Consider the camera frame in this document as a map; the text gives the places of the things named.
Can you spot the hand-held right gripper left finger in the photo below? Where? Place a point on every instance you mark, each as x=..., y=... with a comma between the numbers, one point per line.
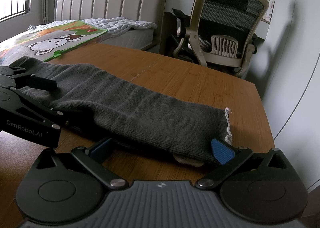
x=100, y=148

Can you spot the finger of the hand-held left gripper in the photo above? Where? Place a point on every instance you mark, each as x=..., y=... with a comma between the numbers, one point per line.
x=37, y=106
x=41, y=83

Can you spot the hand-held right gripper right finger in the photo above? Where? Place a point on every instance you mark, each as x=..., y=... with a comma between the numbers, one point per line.
x=222, y=152

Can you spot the dark grey knit garment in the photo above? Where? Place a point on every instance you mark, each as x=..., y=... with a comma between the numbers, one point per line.
x=137, y=113

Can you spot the printed cartoon blanket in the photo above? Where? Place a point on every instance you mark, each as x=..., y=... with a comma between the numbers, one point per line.
x=47, y=40

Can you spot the beige mesh office chair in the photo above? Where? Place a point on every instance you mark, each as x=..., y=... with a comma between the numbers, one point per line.
x=222, y=55

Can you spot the white quilted bed cover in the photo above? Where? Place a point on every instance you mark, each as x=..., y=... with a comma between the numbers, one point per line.
x=125, y=24

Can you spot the grey bed mattress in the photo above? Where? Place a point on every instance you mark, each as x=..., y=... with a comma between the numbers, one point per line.
x=135, y=39

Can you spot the beige padded headboard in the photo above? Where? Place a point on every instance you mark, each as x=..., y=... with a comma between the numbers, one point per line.
x=125, y=0

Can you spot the small white box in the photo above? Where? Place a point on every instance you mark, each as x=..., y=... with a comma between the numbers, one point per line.
x=270, y=10

